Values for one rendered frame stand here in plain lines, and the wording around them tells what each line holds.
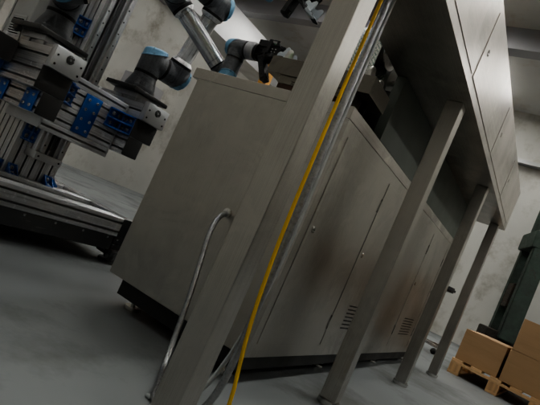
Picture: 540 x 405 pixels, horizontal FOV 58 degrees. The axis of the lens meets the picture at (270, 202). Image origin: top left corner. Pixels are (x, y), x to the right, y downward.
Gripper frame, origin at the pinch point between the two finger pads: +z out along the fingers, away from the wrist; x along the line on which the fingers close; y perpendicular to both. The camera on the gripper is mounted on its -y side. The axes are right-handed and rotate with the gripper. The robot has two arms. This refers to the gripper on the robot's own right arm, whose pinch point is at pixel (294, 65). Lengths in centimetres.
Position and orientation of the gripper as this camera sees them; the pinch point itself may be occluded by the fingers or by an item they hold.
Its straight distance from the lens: 197.5
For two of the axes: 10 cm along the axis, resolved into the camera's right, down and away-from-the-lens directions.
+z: 7.9, 3.2, -5.2
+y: 4.1, -9.1, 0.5
